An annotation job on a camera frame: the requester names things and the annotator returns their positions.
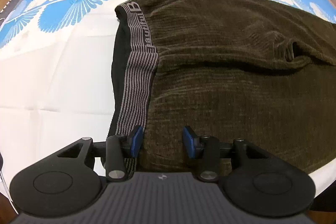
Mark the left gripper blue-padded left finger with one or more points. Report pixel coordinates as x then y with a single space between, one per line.
118 149

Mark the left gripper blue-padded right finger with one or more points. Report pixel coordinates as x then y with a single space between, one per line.
204 151

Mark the brown corduroy pants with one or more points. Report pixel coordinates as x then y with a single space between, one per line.
252 69

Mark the blue white patterned bed sheet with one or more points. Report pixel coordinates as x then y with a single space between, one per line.
56 87

